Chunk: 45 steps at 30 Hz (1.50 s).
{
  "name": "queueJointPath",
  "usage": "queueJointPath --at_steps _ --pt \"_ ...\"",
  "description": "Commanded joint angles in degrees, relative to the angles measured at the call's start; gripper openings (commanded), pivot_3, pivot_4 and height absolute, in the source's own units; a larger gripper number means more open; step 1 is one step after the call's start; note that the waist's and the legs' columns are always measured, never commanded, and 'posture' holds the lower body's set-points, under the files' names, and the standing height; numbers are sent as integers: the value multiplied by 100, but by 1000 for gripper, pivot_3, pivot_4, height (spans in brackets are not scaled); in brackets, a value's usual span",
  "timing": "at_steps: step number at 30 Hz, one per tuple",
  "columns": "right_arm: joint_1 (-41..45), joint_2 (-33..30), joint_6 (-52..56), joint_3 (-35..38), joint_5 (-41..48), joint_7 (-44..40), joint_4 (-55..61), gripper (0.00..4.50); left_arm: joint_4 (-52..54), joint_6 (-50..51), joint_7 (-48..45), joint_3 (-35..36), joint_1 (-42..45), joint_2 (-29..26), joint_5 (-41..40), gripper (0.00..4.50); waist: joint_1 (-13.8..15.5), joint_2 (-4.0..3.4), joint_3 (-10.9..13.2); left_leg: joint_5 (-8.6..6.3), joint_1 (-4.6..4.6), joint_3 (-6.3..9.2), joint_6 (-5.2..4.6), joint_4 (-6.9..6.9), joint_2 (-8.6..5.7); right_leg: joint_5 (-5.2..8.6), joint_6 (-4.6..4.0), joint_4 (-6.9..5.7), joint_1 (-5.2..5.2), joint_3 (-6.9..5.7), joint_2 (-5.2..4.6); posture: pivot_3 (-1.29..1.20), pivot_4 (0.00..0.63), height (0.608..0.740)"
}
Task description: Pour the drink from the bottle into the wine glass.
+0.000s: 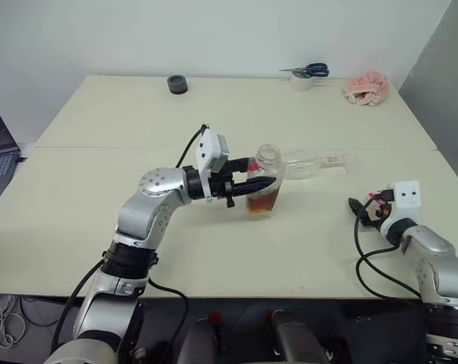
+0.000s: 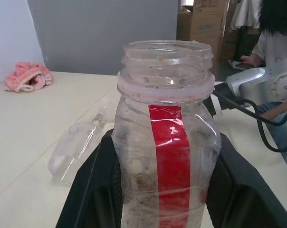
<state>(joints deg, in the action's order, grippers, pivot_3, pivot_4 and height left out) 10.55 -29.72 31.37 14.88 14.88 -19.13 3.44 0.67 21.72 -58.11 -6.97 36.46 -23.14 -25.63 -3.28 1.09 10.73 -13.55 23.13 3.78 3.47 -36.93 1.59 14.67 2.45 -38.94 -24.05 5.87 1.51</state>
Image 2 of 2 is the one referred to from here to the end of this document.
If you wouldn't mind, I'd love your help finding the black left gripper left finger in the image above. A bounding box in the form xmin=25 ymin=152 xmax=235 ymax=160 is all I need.
xmin=56 ymin=130 xmax=123 ymax=228

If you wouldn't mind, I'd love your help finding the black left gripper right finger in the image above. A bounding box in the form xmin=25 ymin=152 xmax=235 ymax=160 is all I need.
xmin=206 ymin=135 xmax=287 ymax=228

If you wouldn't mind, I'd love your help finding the clear bottle with red tape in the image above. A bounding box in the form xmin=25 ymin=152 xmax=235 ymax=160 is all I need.
xmin=111 ymin=40 xmax=222 ymax=228

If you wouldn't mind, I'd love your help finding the smartphone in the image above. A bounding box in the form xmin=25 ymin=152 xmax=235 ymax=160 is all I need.
xmin=228 ymin=59 xmax=252 ymax=71

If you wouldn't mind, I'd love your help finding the large brown cardboard box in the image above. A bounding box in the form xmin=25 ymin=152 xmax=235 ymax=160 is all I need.
xmin=176 ymin=12 xmax=224 ymax=63

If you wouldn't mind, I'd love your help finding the person in white shirt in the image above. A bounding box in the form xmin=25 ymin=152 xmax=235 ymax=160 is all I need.
xmin=240 ymin=0 xmax=287 ymax=179

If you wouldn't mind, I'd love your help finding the white hanging garment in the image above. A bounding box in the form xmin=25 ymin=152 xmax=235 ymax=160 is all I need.
xmin=230 ymin=0 xmax=263 ymax=30

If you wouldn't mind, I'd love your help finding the small brown cardboard box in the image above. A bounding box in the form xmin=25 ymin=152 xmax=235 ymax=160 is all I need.
xmin=192 ymin=0 xmax=230 ymax=14

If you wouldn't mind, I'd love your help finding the pink knitted cloth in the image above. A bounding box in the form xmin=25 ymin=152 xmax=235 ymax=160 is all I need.
xmin=4 ymin=61 xmax=54 ymax=93

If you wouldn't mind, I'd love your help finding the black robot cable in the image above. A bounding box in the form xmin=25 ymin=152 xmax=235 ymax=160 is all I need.
xmin=213 ymin=90 xmax=287 ymax=152

